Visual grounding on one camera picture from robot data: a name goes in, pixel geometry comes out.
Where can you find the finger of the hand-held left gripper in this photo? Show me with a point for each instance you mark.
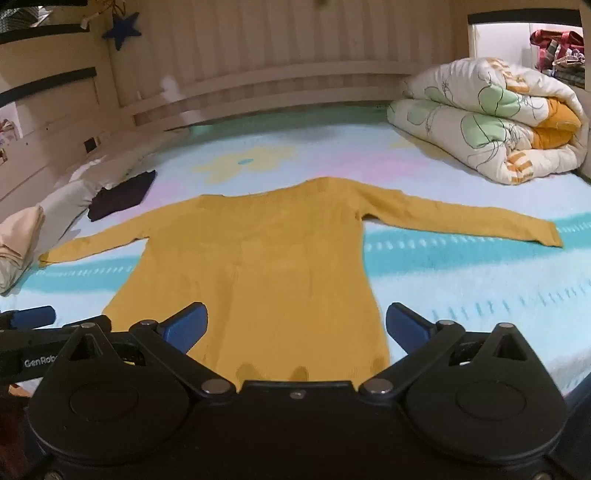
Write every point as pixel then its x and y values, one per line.
pixel 46 333
pixel 32 317

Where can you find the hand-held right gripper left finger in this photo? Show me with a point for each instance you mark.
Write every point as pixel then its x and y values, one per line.
pixel 184 325

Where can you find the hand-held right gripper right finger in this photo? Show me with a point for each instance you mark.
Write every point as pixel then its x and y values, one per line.
pixel 408 325

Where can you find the yellow knit sweater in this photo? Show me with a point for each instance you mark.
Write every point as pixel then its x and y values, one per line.
pixel 277 277

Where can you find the pastel printed bed sheet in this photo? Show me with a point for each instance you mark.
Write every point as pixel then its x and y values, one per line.
pixel 461 286

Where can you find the dark folded cloth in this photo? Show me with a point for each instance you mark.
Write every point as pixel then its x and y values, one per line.
pixel 120 196

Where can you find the floral folded quilt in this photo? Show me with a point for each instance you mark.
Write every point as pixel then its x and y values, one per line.
pixel 485 115

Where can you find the wooden bed headboard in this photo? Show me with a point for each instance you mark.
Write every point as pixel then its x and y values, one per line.
pixel 277 46

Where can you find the dark blue star decoration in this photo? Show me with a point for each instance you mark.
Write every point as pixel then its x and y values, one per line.
pixel 121 30

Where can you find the colourful wall sticker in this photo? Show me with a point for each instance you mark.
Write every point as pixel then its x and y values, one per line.
pixel 8 138

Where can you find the black wall socket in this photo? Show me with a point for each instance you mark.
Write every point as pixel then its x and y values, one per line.
pixel 90 145

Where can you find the black padded rail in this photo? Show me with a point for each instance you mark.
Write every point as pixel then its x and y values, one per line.
pixel 46 31
pixel 46 83

